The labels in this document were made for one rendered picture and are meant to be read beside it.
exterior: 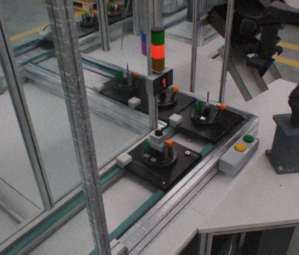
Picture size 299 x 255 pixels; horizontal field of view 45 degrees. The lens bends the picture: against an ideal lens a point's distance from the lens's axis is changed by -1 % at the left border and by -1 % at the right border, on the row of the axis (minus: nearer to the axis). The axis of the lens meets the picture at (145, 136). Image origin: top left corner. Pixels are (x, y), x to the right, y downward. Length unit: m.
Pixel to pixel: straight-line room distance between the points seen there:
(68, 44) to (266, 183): 1.10
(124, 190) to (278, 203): 0.58
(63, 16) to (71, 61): 0.08
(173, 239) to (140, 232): 0.15
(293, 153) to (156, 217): 0.63
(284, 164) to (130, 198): 0.64
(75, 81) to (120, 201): 0.76
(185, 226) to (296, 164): 0.54
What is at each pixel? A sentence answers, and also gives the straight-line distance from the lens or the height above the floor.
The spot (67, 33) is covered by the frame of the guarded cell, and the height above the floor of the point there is 1.68.
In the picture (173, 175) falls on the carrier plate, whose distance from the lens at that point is 1.35.
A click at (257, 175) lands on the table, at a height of 0.86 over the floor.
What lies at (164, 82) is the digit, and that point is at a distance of 1.43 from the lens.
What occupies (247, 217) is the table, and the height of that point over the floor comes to 0.86.
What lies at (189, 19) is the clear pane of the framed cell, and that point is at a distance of 2.61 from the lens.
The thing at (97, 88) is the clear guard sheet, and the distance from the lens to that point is 1.24.
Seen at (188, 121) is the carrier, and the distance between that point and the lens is 1.62.
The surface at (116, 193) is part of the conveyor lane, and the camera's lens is 1.37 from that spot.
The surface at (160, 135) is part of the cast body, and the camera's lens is 1.34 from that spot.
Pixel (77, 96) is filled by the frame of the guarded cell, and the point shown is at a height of 1.56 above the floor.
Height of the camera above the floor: 1.89
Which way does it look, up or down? 37 degrees down
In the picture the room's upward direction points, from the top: 3 degrees counter-clockwise
